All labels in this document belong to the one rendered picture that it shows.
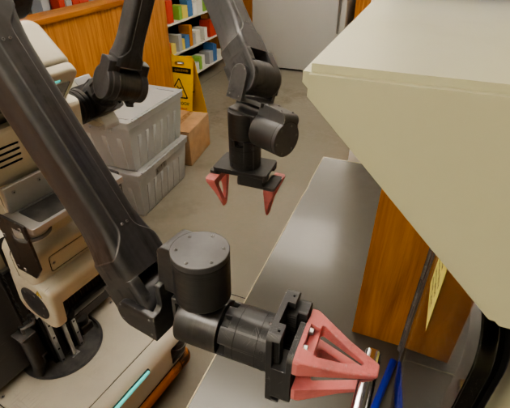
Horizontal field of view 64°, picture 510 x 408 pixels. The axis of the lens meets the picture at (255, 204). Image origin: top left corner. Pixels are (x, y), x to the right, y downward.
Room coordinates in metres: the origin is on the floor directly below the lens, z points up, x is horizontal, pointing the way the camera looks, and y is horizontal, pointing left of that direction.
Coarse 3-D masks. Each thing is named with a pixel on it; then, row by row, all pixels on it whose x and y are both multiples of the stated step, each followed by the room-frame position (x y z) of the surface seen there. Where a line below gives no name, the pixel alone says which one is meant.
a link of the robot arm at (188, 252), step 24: (168, 240) 0.31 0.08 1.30; (192, 240) 0.31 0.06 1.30; (216, 240) 0.31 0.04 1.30; (168, 264) 0.29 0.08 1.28; (192, 264) 0.27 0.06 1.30; (216, 264) 0.27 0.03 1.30; (168, 288) 0.29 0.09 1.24; (192, 288) 0.26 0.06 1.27; (216, 288) 0.27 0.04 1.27; (120, 312) 0.30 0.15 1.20; (144, 312) 0.28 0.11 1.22; (168, 312) 0.29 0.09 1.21; (192, 312) 0.26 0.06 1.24
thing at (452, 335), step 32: (448, 288) 0.23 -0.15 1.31; (416, 320) 0.34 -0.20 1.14; (448, 320) 0.19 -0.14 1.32; (480, 320) 0.13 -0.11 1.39; (416, 352) 0.26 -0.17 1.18; (448, 352) 0.16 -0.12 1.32; (480, 352) 0.12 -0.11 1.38; (416, 384) 0.21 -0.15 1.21; (448, 384) 0.14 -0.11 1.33; (480, 384) 0.11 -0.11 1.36
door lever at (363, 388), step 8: (368, 352) 0.24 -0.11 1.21; (376, 352) 0.24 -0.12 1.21; (376, 360) 0.24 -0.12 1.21; (360, 384) 0.21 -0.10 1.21; (368, 384) 0.21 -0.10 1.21; (360, 392) 0.20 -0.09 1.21; (368, 392) 0.20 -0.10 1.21; (352, 400) 0.20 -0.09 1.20; (360, 400) 0.20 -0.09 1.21; (368, 400) 0.20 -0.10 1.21
